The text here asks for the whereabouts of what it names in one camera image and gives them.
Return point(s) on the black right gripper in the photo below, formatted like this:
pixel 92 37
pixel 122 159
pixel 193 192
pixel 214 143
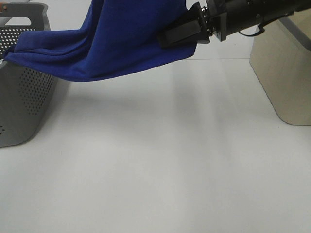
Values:
pixel 205 21

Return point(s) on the blue towel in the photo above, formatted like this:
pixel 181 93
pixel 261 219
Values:
pixel 117 37

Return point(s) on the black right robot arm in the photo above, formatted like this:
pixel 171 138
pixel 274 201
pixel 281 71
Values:
pixel 243 14

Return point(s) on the beige plastic basket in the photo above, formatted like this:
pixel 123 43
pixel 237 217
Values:
pixel 281 60

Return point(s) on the grey perforated laundry basket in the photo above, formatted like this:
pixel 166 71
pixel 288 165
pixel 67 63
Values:
pixel 24 93

